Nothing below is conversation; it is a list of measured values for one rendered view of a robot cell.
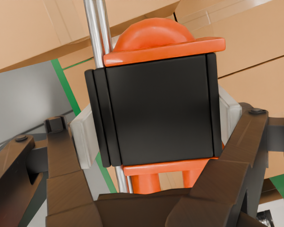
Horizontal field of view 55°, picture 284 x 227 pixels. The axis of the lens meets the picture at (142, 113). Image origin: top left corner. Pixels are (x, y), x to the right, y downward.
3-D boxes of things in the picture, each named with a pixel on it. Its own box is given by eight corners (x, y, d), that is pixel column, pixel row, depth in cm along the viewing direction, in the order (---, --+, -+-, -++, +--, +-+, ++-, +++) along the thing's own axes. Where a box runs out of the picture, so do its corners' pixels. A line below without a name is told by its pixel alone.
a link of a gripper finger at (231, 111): (227, 106, 15) (242, 105, 14) (208, 83, 21) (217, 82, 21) (230, 157, 15) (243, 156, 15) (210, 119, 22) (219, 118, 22)
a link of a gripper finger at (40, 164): (67, 173, 15) (14, 177, 15) (90, 138, 19) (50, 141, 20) (61, 147, 14) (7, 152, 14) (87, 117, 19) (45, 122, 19)
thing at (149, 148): (218, 139, 23) (233, 167, 18) (131, 148, 24) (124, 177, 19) (211, 36, 21) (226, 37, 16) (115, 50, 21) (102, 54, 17)
